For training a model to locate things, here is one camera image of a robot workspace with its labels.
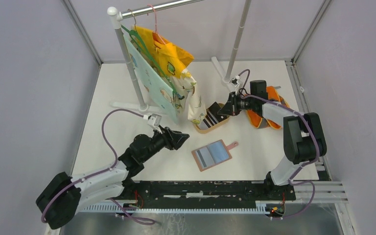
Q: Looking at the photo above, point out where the yellow garment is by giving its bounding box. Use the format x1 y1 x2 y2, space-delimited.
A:
133 26 194 79

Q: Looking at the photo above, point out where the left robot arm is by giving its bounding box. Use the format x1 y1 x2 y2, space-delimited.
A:
36 127 190 230

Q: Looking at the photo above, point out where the black credit card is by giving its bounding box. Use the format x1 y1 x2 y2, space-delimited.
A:
207 102 228 125

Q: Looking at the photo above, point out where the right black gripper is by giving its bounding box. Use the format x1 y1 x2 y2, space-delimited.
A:
218 92 256 117

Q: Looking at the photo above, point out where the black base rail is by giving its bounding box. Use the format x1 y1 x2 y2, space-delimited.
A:
115 181 296 209

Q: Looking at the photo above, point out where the yellow oval tray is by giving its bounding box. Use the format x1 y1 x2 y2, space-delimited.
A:
194 102 230 134

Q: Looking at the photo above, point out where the white metal clothes rack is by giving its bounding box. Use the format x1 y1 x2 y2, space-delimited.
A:
107 0 251 114

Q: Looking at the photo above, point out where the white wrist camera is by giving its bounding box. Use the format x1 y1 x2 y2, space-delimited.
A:
230 75 240 88
146 114 162 133

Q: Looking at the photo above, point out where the white perforated cable tray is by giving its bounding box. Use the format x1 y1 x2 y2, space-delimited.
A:
80 201 270 215

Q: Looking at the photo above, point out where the light green printed garment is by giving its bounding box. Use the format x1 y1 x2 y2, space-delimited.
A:
124 36 179 124

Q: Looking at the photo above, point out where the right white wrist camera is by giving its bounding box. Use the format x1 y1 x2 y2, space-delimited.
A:
230 75 240 88

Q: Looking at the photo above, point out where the orange patterned cloth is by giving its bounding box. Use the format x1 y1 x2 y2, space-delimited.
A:
247 86 293 130

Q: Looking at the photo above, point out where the pink clothes hanger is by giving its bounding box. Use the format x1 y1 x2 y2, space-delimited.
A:
147 4 166 45

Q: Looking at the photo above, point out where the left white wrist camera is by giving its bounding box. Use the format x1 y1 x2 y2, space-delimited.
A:
146 114 162 133

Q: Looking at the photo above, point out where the green clothes hanger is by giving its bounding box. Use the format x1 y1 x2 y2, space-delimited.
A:
121 25 186 100

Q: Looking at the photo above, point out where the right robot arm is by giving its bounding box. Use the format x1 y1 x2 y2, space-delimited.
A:
218 80 327 200

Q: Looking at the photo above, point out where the cream printed garment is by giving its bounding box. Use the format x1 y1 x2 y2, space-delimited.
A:
171 69 206 125

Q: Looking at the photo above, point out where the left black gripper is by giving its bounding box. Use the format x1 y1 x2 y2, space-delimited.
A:
141 125 189 162

